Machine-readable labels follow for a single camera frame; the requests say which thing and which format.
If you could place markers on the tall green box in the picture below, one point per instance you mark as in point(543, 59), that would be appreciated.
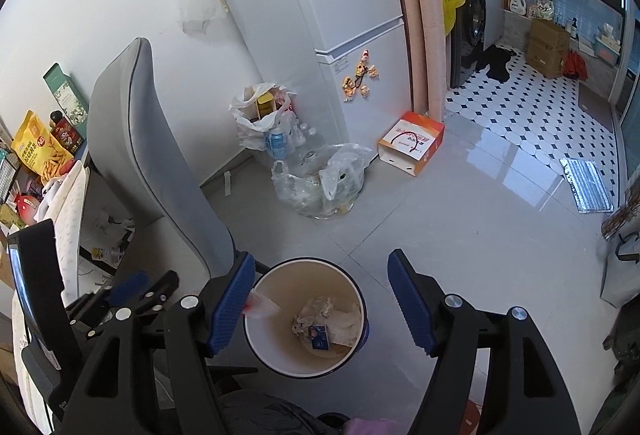
point(65, 90)

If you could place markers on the white detergent bottle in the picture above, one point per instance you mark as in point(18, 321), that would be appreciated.
point(517, 5)

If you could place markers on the blue label plastic bottle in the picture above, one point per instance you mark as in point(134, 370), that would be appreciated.
point(276, 144)

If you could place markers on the red white vase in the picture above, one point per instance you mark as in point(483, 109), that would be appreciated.
point(27, 205)

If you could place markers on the orange white cardboard box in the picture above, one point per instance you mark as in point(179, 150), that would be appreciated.
point(410, 145)

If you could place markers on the person's grey pants leg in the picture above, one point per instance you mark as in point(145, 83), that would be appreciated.
point(260, 415)

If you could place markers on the white plastic bag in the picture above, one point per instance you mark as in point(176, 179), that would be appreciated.
point(250, 125)

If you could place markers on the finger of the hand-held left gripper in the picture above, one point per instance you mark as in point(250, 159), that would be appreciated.
point(127, 287)
point(160, 287)

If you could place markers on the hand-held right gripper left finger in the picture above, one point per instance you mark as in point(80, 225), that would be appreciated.
point(230, 305)

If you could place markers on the white round bin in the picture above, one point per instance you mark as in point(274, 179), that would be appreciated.
point(280, 345)

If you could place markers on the cluster of yellow figure magnets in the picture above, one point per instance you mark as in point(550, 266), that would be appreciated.
point(360, 75)

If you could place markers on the black washing machine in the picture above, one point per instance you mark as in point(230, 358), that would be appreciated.
point(470, 25)

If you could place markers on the brown door mat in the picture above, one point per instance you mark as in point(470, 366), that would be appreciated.
point(595, 105)

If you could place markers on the white refrigerator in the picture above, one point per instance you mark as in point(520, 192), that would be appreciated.
point(310, 5)

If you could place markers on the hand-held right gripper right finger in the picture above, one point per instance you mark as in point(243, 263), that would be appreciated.
point(412, 305)

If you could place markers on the yellow snack bag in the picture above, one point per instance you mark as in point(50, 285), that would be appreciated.
point(37, 142)

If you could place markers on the white paper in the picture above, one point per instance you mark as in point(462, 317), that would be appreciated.
point(310, 315)

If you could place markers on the red snack can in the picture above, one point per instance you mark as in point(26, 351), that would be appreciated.
point(67, 135)

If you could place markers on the small blue packet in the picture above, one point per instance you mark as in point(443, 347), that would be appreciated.
point(318, 340)

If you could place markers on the clear water bottle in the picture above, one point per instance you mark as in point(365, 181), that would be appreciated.
point(297, 137)

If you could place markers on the red bag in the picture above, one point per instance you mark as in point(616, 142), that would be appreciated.
point(576, 65)

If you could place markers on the grey padded chair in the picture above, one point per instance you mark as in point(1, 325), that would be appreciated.
point(135, 140)

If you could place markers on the black clothing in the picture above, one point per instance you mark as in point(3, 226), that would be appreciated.
point(497, 65)

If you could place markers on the stacked brown cardboard boxes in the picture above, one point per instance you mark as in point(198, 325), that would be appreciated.
point(547, 47)

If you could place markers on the yellow plastic bag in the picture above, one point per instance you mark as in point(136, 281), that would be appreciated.
point(450, 5)

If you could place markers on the clear plastic bag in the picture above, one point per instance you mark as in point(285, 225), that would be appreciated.
point(310, 185)

